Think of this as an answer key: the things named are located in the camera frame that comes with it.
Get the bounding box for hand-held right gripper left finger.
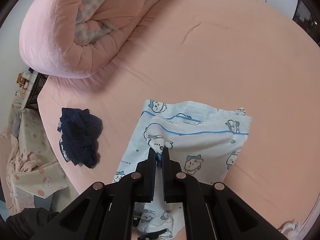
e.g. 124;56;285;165
30;146;157;240

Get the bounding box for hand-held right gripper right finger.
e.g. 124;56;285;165
161;146;288;240

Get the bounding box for light blue printed pants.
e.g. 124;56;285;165
114;99;252;240

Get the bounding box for navy blue garment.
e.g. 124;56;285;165
58;107;103;170

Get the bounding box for cream printed blanket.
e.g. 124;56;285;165
0;97;73;213

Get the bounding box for person's black clothing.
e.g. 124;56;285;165
5;207;61;240

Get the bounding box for pink printed garment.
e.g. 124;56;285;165
278;221;305;240

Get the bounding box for white side table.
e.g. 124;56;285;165
14;67;48;111

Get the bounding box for rolled pink quilt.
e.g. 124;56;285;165
19;0;172;80

